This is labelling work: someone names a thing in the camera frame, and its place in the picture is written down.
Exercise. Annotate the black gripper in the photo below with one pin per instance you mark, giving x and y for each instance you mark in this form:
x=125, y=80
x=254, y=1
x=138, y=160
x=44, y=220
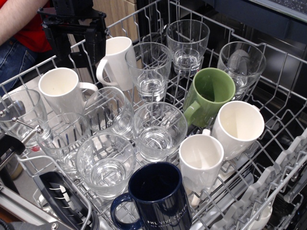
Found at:
x=74, y=15

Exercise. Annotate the green ceramic mug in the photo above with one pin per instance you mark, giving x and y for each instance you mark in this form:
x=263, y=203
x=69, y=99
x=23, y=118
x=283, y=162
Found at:
x=210, y=89

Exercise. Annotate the person forearm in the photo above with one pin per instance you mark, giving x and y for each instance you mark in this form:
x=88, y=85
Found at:
x=16, y=14

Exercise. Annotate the tall white mug back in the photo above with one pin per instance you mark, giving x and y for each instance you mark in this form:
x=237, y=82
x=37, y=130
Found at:
x=112, y=69

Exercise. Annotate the white mug left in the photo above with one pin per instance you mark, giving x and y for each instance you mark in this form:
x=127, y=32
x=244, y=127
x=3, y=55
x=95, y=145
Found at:
x=63, y=91

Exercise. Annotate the navy blue printed mug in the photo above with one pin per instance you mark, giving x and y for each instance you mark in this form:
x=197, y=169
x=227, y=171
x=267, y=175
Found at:
x=157, y=191

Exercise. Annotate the white mug front centre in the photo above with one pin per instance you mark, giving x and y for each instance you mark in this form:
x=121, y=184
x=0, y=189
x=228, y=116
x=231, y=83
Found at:
x=200, y=159

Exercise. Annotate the white mug right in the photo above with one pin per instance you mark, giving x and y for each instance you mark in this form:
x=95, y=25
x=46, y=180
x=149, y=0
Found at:
x=237, y=126

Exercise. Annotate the clear glass back centre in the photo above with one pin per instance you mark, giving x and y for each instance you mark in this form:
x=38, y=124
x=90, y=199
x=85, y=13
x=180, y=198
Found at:
x=149, y=65

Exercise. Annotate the clear glass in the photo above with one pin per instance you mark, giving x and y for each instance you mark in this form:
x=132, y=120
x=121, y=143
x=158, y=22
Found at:
x=28, y=107
x=159, y=128
x=109, y=110
x=63, y=136
x=105, y=162
x=244, y=63
x=187, y=40
x=149, y=65

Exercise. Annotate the clear glass middle left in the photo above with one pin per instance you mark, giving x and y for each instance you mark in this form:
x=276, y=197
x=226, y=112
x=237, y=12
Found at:
x=109, y=110

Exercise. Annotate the clear glass far left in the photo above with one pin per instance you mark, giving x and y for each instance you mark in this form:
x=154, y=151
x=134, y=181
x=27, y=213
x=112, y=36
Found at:
x=28, y=107

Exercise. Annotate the metal clamp screw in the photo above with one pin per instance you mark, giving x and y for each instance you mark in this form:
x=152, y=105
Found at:
x=26, y=124

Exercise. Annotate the clear glass front left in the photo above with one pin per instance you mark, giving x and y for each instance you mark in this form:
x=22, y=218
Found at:
x=63, y=136

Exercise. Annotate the clear glass back top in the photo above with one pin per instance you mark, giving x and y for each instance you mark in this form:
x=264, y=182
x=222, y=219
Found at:
x=187, y=40

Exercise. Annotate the clear glass back right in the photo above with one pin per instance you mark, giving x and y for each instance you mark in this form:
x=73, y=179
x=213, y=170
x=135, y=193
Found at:
x=244, y=63

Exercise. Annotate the grey plastic tine holder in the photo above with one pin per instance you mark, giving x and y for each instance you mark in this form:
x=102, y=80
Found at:
x=258, y=195

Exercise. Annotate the grey wire dishwasher rack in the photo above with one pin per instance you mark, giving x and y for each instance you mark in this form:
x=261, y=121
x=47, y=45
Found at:
x=285, y=114

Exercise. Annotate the black rack handle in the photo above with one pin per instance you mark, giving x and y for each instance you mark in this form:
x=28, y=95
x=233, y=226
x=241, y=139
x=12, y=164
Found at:
x=66, y=204

